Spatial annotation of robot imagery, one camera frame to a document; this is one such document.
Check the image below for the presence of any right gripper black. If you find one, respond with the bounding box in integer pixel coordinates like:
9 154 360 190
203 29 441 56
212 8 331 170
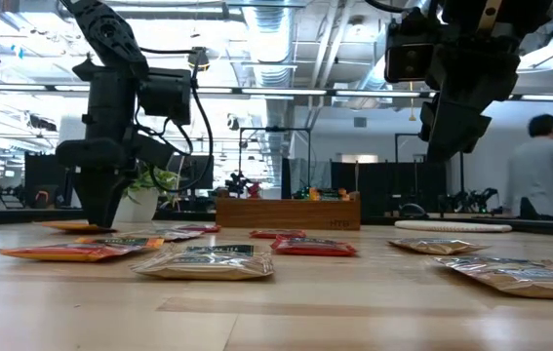
419 0 553 165

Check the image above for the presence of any person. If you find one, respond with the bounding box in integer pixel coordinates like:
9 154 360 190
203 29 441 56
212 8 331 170
501 113 553 221

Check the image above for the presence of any round woven placemat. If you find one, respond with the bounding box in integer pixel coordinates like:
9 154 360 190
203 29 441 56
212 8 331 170
394 219 514 234

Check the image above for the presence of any black monitor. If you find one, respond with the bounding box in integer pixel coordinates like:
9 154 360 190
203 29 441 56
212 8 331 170
167 154 216 191

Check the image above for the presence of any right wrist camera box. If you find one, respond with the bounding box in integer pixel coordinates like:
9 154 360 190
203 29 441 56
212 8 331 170
384 42 437 85

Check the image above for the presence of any beige tea packet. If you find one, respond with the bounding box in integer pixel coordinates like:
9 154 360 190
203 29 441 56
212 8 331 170
386 237 491 255
129 243 276 282
433 255 553 302
123 228 205 242

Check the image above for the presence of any linear ceiling light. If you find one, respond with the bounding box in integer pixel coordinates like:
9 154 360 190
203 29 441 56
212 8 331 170
0 82 553 103

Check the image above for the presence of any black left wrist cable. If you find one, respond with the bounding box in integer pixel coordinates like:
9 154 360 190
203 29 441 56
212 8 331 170
133 46 216 194

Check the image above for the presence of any black partition screen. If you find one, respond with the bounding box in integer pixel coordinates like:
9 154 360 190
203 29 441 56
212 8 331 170
330 161 449 218

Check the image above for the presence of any red tea packet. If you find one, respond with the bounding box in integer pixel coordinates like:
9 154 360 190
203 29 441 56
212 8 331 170
269 235 359 258
249 228 307 240
172 223 222 234

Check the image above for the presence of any orange tea packet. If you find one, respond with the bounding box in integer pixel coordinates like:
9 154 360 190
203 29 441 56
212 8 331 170
304 187 360 202
35 220 117 234
0 236 166 263

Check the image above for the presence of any green plant in white pot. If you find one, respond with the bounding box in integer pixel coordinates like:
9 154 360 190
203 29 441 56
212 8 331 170
112 165 179 224

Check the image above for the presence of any wooden tea organizer box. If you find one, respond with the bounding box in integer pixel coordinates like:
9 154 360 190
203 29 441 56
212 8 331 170
215 196 362 230

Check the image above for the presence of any black frame stand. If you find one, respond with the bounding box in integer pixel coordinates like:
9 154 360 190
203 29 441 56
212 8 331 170
238 126 313 196
394 132 465 206

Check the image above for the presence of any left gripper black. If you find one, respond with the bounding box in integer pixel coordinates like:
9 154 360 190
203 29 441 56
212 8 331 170
55 61 176 229

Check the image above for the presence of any black cabinet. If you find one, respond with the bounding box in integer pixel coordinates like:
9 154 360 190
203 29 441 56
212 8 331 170
24 152 79 209

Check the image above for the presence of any silver ceiling air duct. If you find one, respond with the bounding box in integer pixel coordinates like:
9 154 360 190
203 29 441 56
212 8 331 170
239 0 306 89

